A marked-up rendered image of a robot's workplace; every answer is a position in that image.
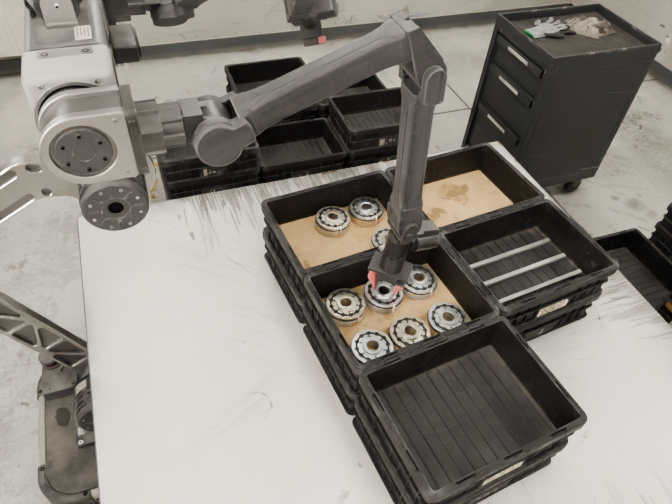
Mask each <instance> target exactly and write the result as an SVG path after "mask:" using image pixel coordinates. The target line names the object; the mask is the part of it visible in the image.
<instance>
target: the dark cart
mask: <svg viewBox="0 0 672 504"><path fill-rule="evenodd" d="M549 16H551V17H553V21H552V22H551V23H554V22H556V21H557V20H558V19H560V21H561V22H560V24H562V23H564V22H565V20H566V19H569V18H574V17H577V18H578V17H579V16H585V17H586V19H587V18H588V17H595V18H597V19H598V21H603V20H604V19H606V21H608V22H609V23H610V25H609V26H611V27H612V28H613V29H614V31H615V33H614V34H610V35H606V36H600V38H599V39H595V38H591V37H588V36H583V35H579V34H576V35H573V34H564V35H565V37H563V38H557V37H538V38H532V37H530V36H529V35H527V34H526V33H525V31H524V30H526V29H530V28H533V27H534V23H535V21H537V20H539V19H541V20H543V22H542V23H545V22H547V21H548V20H549V19H548V17H549ZM551 23H550V24H551ZM661 46H662V43H660V42H659V41H657V40H656V39H654V38H653V37H651V36H650V35H648V34H646V33H645V32H643V31H642V30H640V29H639V28H637V27H635V26H634V25H632V24H631V23H629V22H628V21H626V20H625V19H623V18H621V17H620V16H618V15H617V14H615V13H614V12H612V11H611V10H609V9H607V8H606V7H604V6H603V5H601V4H600V3H595V4H586V5H576V6H566V7H557V8H547V9H537V10H528V11H518V12H508V13H498V15H497V18H496V23H495V26H494V30H493V33H492V37H491V41H490V44H489V48H488V51H487V55H486V59H485V62H484V66H483V69H482V73H481V76H480V80H479V84H478V87H477V91H476V94H475V98H474V102H473V105H472V109H471V112H470V116H469V120H468V123H467V127H466V130H465V134H464V138H463V141H462V145H461V148H462V147H468V146H473V145H477V144H481V143H490V142H496V141H499V142H500V143H501V144H502V145H503V147H504V148H505V149H506V150H507V151H508V152H509V153H510V154H511V155H512V156H513V157H514V158H515V159H516V160H517V162H518V163H519V164H520V165H521V166H522V167H523V168H524V169H525V170H526V171H527V172H528V173H529V174H530V176H531V177H532V178H533V179H534V180H535V181H536V182H537V183H538V184H539V185H540V186H541V187H542V188H544V187H549V186H554V185H558V184H563V183H565V184H564V186H563V188H564V189H565V190H566V191H567V192H568V193H570V192H573V191H574V190H575V189H577V188H578V186H579V185H580V184H581V180H582V179H587V178H591V177H594V176H595V174H596V172H597V170H598V168H599V166H600V164H601V162H602V160H603V158H604V156H605V154H606V152H607V151H608V149H609V147H610V145H611V143H612V141H613V139H614V137H615V135H616V133H617V131H618V129H619V127H620V125H621V123H622V121H623V119H624V117H625V116H626V114H627V112H628V110H629V108H630V106H631V104H632V102H633V100H634V98H635V96H636V94H637V92H638V90H639V88H640V86H641V84H642V82H643V81H644V79H645V77H646V75H647V73H648V71H649V69H650V67H651V65H652V63H653V61H654V59H655V57H656V55H657V53H658V52H659V50H660V48H661Z"/></svg>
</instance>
